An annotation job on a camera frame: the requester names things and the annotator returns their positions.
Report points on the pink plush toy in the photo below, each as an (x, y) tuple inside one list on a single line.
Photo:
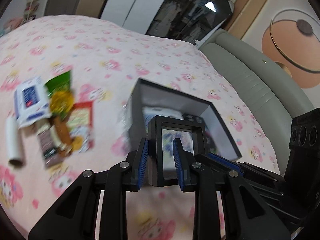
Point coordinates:
[(13, 24)]

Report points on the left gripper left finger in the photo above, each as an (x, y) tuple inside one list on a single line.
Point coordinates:
[(134, 176)]

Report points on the white wardrobe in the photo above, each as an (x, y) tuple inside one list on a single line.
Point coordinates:
[(134, 15)]

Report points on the white shelf rack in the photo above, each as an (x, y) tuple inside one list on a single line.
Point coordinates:
[(33, 9)]

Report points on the brown patterned packet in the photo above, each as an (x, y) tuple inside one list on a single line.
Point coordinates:
[(54, 151)]

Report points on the red cartoon snack packet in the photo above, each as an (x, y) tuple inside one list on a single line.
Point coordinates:
[(80, 126)]

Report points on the black Daphne shoe box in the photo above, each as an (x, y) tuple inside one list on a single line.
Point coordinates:
[(172, 102)]

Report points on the grey padded headboard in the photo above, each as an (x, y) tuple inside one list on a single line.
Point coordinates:
[(271, 95)]

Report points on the green yellow snack bag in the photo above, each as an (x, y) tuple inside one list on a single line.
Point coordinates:
[(60, 94)]

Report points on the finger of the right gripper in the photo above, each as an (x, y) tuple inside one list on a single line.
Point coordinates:
[(224, 164)]

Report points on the wooden comb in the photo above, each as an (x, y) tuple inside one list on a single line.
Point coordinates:
[(63, 134)]

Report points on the pink cartoon blanket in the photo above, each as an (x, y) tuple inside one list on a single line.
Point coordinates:
[(105, 61)]

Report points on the white cylindrical roll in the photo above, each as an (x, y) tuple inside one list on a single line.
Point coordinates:
[(14, 145)]

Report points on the black square display frame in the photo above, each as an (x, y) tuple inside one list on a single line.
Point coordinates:
[(159, 176)]

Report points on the glass door closet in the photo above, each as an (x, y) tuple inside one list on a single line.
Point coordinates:
[(189, 20)]

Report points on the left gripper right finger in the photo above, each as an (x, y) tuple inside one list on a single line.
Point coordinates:
[(185, 174)]

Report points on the white blue wet wipes pack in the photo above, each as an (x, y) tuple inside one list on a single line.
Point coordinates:
[(31, 102)]

